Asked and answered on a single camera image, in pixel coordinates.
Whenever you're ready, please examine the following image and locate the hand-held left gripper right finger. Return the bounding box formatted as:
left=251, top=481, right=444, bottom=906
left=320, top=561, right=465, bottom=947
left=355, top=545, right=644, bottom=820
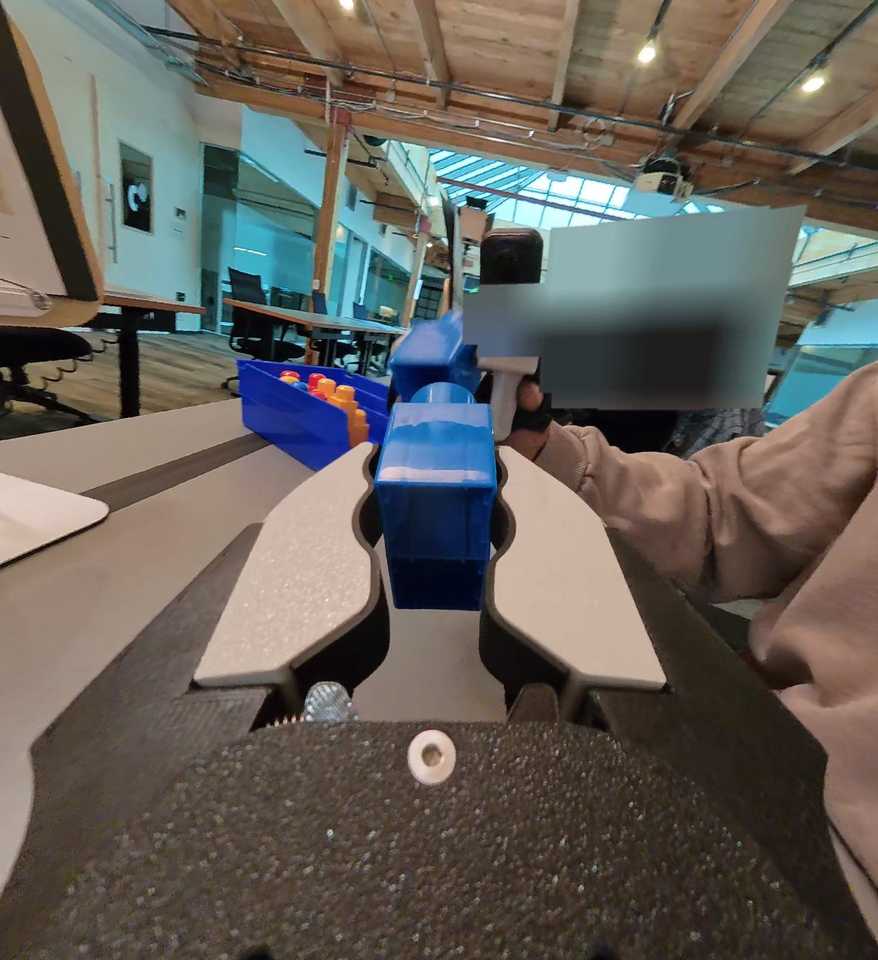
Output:
left=480, top=444, right=668, bottom=723

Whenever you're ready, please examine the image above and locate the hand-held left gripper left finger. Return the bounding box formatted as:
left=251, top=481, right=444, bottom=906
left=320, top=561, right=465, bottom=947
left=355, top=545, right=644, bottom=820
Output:
left=193, top=442, right=392, bottom=721

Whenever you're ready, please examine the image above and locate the blue two-stud toy block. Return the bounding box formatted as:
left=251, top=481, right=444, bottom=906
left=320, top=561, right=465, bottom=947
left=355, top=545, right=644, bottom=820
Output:
left=388, top=309, right=479, bottom=393

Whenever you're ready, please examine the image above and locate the blue plastic bin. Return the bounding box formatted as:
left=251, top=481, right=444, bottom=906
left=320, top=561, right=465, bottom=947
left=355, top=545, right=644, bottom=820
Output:
left=236, top=358, right=391, bottom=472

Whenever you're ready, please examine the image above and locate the blue one-stud toy block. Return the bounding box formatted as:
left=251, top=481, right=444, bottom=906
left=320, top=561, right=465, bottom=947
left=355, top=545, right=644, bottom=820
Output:
left=373, top=381, right=497, bottom=611

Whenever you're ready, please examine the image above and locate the pile of assembled block steps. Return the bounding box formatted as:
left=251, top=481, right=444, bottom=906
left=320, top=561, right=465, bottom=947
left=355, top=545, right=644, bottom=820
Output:
left=279, top=366, right=372, bottom=449

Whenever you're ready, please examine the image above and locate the person's right hand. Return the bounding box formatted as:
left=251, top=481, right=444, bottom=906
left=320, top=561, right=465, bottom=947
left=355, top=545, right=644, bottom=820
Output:
left=508, top=378, right=554, bottom=461

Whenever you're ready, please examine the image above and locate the white ceiling projector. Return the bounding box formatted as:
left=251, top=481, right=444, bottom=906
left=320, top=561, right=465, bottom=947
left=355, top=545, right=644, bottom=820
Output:
left=632, top=156, right=695, bottom=202

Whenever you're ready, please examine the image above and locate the wooden-top desk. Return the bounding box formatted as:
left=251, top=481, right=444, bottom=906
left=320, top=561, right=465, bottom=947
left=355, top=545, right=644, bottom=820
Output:
left=101, top=291, right=207, bottom=419
left=223, top=297, right=410, bottom=376

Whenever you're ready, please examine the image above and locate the black office chair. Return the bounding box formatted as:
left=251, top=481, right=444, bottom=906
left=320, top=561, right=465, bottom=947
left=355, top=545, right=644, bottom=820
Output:
left=225, top=266, right=306, bottom=365
left=0, top=324, right=102, bottom=444

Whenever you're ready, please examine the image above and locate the white document stand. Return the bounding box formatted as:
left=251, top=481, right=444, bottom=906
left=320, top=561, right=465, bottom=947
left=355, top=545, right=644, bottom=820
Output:
left=0, top=262, right=110, bottom=586

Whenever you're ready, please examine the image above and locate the wooden support post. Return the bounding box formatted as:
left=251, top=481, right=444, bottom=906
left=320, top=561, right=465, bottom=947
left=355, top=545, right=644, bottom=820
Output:
left=310, top=105, right=351, bottom=301

